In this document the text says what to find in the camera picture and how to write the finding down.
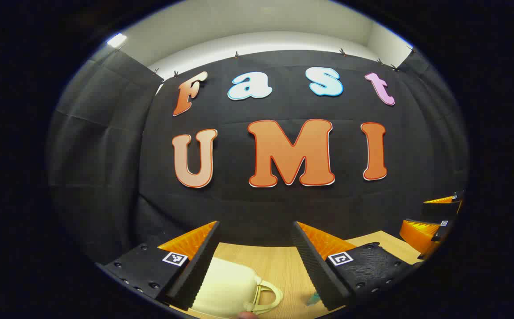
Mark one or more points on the pale yellow suitcase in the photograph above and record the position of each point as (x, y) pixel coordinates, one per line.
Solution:
(226, 288)

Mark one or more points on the ceiling light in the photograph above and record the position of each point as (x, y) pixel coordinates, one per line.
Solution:
(116, 40)

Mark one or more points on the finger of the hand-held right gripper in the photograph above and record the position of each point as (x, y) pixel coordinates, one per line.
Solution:
(430, 228)
(441, 209)

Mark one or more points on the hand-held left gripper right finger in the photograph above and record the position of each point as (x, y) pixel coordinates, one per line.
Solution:
(314, 270)

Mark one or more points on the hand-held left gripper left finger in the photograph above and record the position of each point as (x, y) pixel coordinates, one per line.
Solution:
(199, 270)

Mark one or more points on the black backdrop cloth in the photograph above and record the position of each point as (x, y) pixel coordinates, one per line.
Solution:
(239, 208)

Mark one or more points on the blue teal bottle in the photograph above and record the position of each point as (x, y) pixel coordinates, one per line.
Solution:
(313, 300)

